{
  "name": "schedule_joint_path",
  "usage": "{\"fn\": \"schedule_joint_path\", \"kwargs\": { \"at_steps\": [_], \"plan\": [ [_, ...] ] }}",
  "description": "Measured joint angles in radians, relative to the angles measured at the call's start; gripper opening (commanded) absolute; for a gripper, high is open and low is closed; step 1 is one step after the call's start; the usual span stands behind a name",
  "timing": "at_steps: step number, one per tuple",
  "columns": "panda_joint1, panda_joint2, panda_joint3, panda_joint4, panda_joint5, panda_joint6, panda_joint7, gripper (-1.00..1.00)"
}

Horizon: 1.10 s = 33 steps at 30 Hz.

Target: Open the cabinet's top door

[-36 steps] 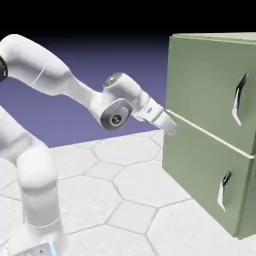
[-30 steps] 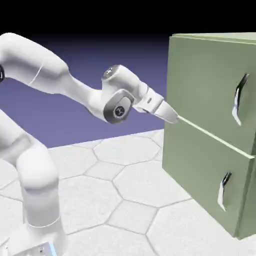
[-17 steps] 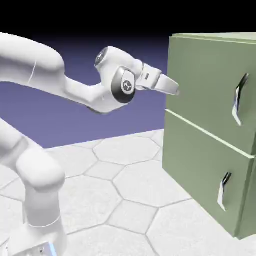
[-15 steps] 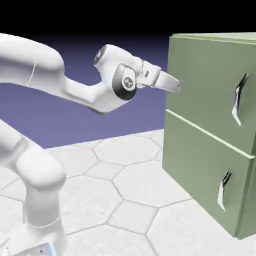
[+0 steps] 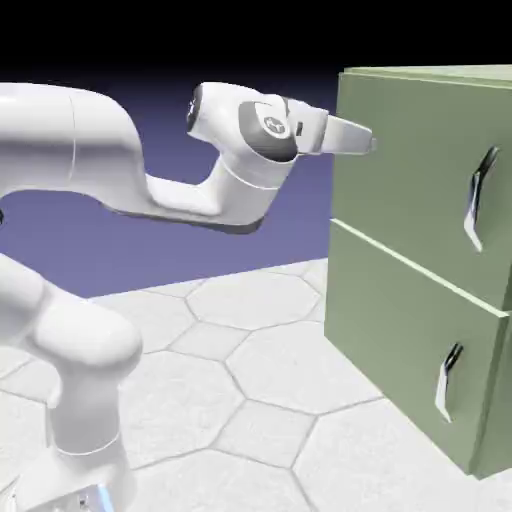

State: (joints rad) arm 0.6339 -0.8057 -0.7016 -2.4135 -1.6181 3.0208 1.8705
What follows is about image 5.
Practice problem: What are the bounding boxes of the green cabinet door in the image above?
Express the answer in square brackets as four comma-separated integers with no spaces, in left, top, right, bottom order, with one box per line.
[323,218,510,477]
[330,71,512,312]

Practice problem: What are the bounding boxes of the green cabinet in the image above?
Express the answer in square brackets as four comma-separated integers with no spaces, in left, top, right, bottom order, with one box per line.
[323,63,512,479]

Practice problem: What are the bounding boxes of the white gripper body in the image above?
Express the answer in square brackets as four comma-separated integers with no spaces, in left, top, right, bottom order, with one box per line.
[319,112,373,156]

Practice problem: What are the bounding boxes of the silver curved handle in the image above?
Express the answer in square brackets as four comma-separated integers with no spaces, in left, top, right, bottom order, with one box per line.
[434,342,464,424]
[463,146,500,253]

